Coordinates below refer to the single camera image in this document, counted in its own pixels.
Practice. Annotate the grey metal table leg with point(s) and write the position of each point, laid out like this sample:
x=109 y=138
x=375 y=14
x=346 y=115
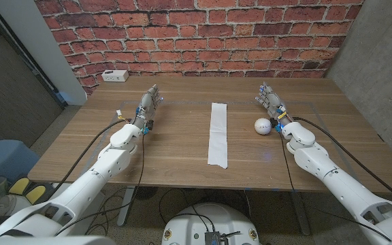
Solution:
x=126 y=206
x=299 y=212

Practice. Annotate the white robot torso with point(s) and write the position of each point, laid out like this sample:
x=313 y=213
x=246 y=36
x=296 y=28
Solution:
x=209 y=217

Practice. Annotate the small grey torso device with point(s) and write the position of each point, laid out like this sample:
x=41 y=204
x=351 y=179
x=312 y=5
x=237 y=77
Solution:
x=214 y=238

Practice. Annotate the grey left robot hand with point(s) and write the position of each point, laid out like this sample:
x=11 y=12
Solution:
x=146 y=107

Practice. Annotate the white receipt paper strip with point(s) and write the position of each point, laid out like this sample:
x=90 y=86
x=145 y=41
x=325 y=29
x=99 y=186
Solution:
x=218 y=136

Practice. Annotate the blue chair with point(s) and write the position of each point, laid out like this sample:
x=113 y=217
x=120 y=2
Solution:
x=2 y=156

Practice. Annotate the white baseball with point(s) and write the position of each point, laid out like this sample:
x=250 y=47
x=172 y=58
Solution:
x=262 y=126

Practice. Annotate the white power strip box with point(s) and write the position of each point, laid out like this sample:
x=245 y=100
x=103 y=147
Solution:
x=115 y=75

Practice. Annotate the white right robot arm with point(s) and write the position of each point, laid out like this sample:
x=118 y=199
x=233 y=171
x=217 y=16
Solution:
x=318 y=160

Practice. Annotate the white sneaker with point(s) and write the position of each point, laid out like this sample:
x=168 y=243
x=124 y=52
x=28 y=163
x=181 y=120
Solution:
x=7 y=206

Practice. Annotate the yellow black pad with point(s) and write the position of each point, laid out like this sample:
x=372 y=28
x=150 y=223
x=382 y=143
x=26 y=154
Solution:
x=35 y=194
x=19 y=185

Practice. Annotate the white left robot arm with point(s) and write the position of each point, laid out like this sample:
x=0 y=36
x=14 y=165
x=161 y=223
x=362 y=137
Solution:
x=107 y=163

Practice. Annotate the red brick print backdrop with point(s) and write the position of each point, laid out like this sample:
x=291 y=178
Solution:
x=199 y=37

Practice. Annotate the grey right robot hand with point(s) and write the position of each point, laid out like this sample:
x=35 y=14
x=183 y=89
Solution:
x=273 y=102

